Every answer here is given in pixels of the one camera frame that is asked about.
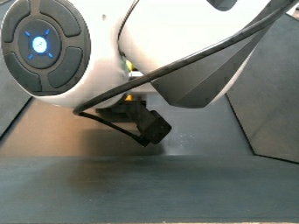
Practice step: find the yellow rectangular block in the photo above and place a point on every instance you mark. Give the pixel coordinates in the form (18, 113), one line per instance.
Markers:
(129, 66)

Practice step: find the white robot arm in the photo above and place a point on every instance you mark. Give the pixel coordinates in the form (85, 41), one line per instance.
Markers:
(71, 49)

